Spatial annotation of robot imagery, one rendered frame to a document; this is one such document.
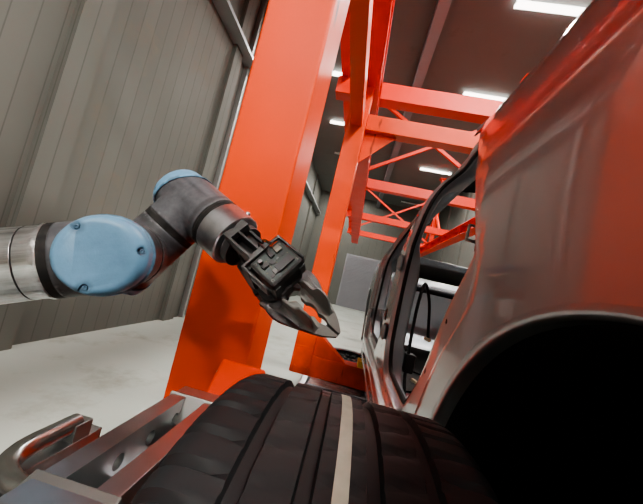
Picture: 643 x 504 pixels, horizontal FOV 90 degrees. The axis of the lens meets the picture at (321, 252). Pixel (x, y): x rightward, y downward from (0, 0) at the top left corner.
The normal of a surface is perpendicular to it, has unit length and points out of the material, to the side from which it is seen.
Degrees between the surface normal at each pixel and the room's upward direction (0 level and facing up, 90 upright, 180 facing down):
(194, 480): 19
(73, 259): 88
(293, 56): 90
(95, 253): 88
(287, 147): 90
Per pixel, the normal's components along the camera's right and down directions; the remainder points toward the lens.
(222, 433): 0.03, -0.56
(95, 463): 0.97, 0.22
